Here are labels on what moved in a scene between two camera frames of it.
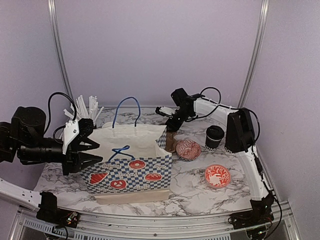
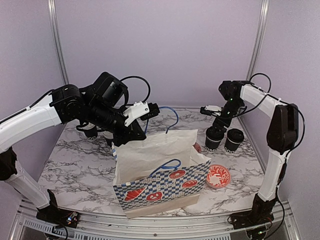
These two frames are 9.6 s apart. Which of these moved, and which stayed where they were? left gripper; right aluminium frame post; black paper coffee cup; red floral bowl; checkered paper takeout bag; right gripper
Moved: checkered paper takeout bag; left gripper; right gripper
Stayed: red floral bowl; right aluminium frame post; black paper coffee cup
